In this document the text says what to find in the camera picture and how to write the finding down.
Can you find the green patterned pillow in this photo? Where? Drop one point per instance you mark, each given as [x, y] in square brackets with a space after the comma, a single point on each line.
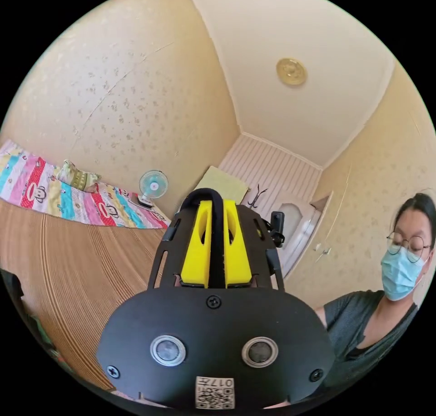
[77, 178]

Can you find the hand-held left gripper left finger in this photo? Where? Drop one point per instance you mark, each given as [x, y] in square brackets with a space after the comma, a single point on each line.
[196, 252]

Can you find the bed with woven mat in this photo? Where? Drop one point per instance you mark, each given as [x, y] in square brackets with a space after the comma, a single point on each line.
[68, 269]

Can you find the person's body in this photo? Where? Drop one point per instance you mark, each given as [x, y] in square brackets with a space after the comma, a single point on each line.
[374, 330]

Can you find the person's left hand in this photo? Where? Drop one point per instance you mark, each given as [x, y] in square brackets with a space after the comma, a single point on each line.
[276, 406]

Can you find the small blue desk fan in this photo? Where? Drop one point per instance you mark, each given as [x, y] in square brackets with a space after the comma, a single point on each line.
[153, 185]

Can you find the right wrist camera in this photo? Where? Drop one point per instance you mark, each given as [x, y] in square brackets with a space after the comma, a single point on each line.
[277, 221]

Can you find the round gold ceiling lamp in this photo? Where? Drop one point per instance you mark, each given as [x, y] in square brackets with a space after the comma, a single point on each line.
[291, 72]

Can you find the yellow-green curtain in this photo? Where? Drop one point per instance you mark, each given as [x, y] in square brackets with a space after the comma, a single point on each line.
[221, 184]

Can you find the white door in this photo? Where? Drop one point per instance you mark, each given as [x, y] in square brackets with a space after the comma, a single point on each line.
[297, 228]

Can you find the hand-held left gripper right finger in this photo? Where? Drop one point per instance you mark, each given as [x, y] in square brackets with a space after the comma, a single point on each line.
[240, 255]

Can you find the black coat rack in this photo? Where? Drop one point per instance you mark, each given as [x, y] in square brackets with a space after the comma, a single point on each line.
[256, 197]

